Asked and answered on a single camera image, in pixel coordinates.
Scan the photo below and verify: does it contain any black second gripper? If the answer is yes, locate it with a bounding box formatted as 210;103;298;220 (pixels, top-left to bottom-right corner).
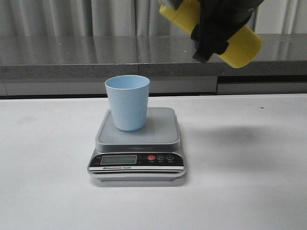
190;0;263;63

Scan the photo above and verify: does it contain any yellow squeeze bottle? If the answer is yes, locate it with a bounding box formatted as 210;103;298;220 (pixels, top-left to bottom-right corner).
159;0;262;69

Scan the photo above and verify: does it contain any light blue plastic cup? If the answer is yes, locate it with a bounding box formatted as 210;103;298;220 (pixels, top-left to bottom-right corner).
105;75;150;131

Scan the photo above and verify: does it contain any silver electronic kitchen scale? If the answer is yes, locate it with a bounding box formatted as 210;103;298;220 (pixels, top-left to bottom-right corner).
87;107;187;181

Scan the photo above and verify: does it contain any grey stone counter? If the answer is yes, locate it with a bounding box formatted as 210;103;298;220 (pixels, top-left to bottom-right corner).
0;34;307;98

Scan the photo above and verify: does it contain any grey curtain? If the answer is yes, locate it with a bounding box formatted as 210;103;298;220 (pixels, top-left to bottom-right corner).
0;0;307;37

